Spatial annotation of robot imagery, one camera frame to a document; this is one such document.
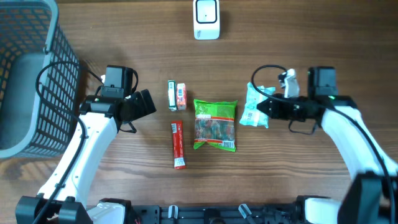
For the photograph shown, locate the green gummy candy bag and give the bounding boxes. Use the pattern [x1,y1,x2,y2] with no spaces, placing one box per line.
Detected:
[193,99,237,152]

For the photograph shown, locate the grey plastic mesh basket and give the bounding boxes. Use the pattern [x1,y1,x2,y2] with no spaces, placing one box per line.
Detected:
[1,0,80,159]

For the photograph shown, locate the white barcode scanner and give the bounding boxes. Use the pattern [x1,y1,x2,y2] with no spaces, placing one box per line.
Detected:
[192,0,221,40]

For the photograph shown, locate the green white small box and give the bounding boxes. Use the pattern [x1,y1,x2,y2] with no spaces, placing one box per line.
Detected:
[167,80,177,111]

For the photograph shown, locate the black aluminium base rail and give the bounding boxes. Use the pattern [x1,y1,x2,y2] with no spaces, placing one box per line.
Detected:
[93,198,299,224]

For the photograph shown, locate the orange Kleenex tissue pack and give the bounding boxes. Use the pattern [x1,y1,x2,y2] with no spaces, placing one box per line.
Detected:
[176,83,187,110]

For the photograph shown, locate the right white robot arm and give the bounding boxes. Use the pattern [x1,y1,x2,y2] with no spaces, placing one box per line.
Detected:
[253,66,397,223]

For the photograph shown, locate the black right camera cable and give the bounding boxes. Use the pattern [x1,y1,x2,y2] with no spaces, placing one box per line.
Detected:
[251,64,394,224]

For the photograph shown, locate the light blue tissue pack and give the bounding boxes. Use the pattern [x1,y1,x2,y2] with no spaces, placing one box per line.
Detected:
[239,82,269,128]

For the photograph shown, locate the red stick packet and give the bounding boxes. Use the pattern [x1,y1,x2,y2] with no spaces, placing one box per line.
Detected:
[171,121,187,169]

